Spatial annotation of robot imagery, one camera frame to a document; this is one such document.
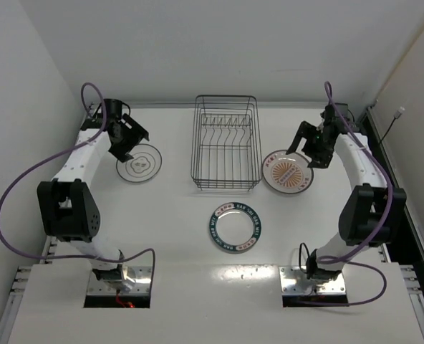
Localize white plate orange sunburst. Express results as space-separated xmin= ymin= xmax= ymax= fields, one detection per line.
xmin=261 ymin=150 xmax=314 ymax=195

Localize white plate dark green rim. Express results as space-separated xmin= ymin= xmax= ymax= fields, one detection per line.
xmin=208 ymin=202 xmax=262 ymax=254

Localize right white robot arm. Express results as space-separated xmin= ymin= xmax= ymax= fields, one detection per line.
xmin=287 ymin=103 xmax=407 ymax=282

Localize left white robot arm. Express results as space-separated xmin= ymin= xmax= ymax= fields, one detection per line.
xmin=37 ymin=98 xmax=149 ymax=293

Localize white plate teal thin rim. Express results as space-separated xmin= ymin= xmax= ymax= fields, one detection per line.
xmin=116 ymin=144 xmax=163 ymax=183

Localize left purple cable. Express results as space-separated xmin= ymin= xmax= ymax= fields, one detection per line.
xmin=0 ymin=82 xmax=156 ymax=291

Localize purple cable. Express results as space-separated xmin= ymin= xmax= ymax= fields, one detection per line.
xmin=0 ymin=82 xmax=156 ymax=291
xmin=297 ymin=80 xmax=394 ymax=307

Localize grey wire dish rack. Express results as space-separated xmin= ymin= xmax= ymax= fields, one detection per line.
xmin=190 ymin=94 xmax=262 ymax=191

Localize black cable white connector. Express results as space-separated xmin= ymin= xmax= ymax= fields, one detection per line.
xmin=378 ymin=106 xmax=405 ymax=145

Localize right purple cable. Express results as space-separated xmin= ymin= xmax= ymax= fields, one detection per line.
xmin=297 ymin=80 xmax=394 ymax=307

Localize black looped base cable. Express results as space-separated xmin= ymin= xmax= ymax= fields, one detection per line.
xmin=299 ymin=242 xmax=317 ymax=280

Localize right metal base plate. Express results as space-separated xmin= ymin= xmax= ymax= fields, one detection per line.
xmin=279 ymin=266 xmax=347 ymax=297

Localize metal base plate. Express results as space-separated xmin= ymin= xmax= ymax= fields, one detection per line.
xmin=279 ymin=266 xmax=347 ymax=297
xmin=87 ymin=265 xmax=153 ymax=297

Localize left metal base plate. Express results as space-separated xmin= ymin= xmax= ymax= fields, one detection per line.
xmin=87 ymin=265 xmax=153 ymax=297

